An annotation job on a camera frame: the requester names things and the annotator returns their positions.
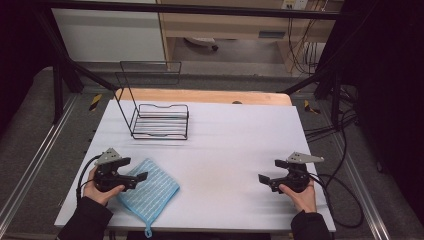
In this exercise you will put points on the yellow black tape marker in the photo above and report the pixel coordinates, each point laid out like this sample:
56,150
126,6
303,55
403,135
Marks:
310,107
95,102

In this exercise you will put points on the person's left hand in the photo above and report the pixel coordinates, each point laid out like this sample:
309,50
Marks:
96,195

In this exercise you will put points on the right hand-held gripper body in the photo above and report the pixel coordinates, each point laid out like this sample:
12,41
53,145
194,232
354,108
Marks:
295,178

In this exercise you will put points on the aluminium rail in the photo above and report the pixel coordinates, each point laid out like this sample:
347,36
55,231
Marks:
36,156
363,190

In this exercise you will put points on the light wooden desk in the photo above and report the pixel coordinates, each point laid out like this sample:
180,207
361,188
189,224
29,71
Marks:
240,25

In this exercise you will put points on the white chair base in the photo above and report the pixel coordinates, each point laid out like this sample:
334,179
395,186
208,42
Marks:
201,41

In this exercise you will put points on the blue striped cloth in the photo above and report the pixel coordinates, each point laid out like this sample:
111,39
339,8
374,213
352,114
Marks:
151,190

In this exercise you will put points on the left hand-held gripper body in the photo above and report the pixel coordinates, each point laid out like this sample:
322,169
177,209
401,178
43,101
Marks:
106,178

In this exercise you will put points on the wooden table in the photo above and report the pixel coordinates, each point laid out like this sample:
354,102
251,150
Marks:
206,96

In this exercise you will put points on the black metal frame bar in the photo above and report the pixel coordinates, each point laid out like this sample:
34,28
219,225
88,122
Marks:
200,10

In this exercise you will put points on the person's right hand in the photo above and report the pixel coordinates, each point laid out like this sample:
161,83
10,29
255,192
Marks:
303,200

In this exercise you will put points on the white cabinet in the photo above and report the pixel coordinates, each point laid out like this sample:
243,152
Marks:
110,36

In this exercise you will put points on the white power strip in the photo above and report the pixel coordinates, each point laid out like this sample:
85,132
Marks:
295,4

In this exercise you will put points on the dark curtain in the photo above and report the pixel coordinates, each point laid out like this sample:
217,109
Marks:
20,60
393,93

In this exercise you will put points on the black metal frame stand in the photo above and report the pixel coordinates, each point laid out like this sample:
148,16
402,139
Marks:
58,83
333,86

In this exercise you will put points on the white table sheet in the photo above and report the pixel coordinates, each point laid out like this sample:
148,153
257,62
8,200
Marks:
226,150

